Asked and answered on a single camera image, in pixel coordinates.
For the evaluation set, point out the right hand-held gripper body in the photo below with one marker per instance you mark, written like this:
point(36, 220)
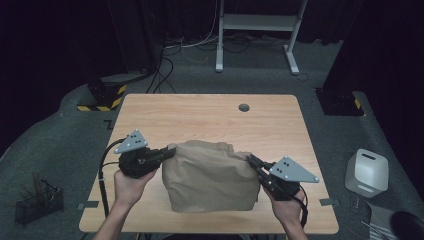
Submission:
point(283, 180)

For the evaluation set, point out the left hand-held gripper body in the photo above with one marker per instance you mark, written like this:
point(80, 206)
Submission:
point(136, 161)

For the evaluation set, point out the beige shorts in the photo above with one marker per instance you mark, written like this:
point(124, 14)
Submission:
point(210, 180)

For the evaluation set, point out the person's left hand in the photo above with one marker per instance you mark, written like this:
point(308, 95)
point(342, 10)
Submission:
point(128, 188)

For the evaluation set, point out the person's right hand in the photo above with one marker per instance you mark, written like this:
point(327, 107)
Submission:
point(288, 210)

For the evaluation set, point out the grey tape strip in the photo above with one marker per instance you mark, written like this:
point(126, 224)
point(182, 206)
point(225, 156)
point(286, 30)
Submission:
point(329, 202)
point(88, 205)

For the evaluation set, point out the grey table grommet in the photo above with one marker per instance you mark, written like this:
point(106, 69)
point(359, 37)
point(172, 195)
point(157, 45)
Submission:
point(244, 107)

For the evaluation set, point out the black yellow striped stand base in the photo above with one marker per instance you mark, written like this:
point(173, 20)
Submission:
point(106, 95)

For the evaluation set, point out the white box appliance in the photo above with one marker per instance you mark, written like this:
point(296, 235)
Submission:
point(366, 173)

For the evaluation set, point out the black stand base yellow mark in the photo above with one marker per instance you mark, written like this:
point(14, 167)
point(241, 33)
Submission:
point(338, 101)

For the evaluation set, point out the grey striped sheet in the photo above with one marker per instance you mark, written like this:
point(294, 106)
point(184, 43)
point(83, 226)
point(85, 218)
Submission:
point(378, 220)

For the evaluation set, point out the black round object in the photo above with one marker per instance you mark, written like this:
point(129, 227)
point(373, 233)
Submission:
point(408, 226)

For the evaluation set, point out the white metal stand frame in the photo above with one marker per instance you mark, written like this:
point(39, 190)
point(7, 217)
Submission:
point(256, 22)

